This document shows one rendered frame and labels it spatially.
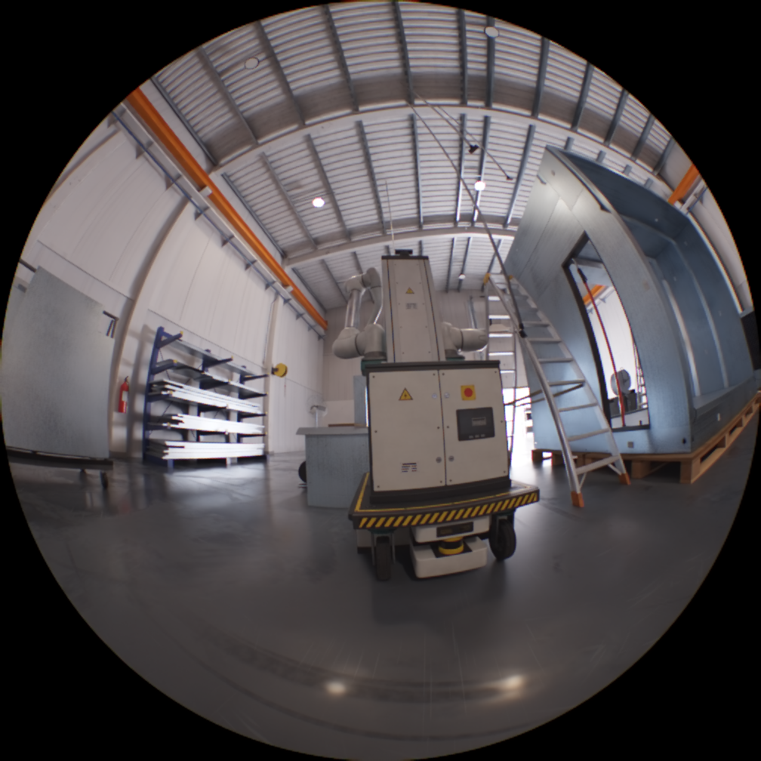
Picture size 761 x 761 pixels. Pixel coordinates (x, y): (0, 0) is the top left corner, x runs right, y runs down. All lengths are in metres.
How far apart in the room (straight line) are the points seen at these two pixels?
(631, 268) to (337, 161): 7.57
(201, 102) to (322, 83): 3.17
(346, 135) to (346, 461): 7.72
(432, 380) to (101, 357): 2.69
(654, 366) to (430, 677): 2.04
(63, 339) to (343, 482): 2.69
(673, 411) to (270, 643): 2.26
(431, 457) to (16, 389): 2.66
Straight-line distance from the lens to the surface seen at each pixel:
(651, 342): 2.10
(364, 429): 1.80
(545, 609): 0.86
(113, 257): 5.56
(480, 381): 0.97
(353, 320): 1.74
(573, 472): 1.69
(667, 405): 2.05
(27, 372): 2.42
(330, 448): 1.90
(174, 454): 4.31
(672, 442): 2.06
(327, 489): 1.96
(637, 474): 2.18
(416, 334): 1.44
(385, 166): 8.33
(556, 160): 3.09
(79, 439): 2.40
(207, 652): 0.78
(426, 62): 7.73
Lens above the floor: 0.57
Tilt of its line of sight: 13 degrees up
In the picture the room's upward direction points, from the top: 3 degrees counter-clockwise
